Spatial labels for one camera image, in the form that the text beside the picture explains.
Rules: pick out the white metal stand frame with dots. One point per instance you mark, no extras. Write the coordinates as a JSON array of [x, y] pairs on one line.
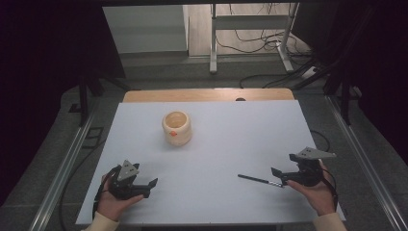
[[250, 22]]

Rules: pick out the cream pen holder orange dot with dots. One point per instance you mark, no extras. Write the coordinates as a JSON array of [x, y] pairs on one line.
[[177, 131]]

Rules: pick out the white table mat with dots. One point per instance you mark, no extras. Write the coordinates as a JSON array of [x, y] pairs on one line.
[[208, 166]]

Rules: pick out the black pen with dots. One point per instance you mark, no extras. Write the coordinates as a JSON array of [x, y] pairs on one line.
[[258, 180]]

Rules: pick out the wooden table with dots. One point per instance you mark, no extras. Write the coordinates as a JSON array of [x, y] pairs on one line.
[[205, 95]]

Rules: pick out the black metal stand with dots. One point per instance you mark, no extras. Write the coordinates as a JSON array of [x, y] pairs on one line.
[[84, 102], [344, 96]]

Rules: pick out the white power strip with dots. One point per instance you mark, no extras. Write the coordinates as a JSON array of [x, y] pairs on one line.
[[309, 72]]

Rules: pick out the grey white panel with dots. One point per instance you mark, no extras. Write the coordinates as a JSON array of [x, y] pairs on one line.
[[144, 29]]

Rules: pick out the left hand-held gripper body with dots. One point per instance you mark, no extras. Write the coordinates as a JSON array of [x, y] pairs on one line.
[[123, 187]]

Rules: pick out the person's right hand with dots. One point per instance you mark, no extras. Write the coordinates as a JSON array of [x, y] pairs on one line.
[[316, 197]]

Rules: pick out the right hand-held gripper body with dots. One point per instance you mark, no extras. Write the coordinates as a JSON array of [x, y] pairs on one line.
[[308, 174]]

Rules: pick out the aluminium rail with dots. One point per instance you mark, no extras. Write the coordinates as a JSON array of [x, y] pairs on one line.
[[61, 179], [365, 160]]

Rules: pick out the person's left hand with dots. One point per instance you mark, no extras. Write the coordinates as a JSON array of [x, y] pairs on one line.
[[110, 205]]

